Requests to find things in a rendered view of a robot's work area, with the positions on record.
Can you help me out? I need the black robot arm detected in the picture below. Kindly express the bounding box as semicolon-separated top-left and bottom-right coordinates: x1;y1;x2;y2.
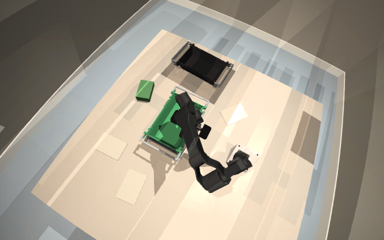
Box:
174;91;253;193

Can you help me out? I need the green rectangular block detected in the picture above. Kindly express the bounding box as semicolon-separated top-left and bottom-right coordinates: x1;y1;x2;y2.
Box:
135;80;155;102

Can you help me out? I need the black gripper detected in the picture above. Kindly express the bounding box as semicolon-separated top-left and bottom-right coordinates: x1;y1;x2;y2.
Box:
170;110;212;140

